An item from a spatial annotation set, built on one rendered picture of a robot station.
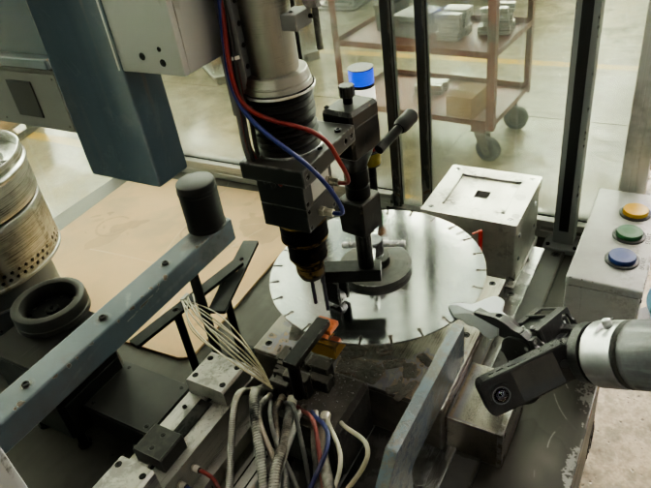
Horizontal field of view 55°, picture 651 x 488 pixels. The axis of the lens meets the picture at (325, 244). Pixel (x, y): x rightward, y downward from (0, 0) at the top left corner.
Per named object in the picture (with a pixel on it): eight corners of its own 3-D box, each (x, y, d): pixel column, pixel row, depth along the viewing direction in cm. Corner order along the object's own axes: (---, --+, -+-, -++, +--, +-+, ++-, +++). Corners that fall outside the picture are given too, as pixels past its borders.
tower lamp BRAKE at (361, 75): (356, 77, 113) (355, 61, 111) (379, 79, 111) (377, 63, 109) (344, 87, 110) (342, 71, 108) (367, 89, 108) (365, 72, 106)
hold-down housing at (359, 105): (360, 215, 86) (344, 73, 74) (389, 225, 83) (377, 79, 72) (335, 235, 83) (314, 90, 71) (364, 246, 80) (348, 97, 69)
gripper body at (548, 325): (553, 355, 84) (634, 359, 74) (512, 390, 80) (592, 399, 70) (530, 305, 83) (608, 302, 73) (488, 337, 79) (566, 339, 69)
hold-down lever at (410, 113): (376, 123, 81) (374, 102, 79) (420, 128, 78) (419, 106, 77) (348, 150, 76) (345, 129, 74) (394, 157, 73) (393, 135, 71)
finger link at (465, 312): (472, 290, 89) (526, 324, 83) (443, 311, 86) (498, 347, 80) (473, 274, 87) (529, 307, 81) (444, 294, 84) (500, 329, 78)
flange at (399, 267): (421, 281, 92) (421, 267, 91) (349, 298, 91) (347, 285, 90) (399, 240, 101) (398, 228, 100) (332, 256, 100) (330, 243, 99)
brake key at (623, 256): (609, 255, 101) (611, 245, 100) (636, 259, 99) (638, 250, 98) (604, 269, 98) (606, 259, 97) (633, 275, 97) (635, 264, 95)
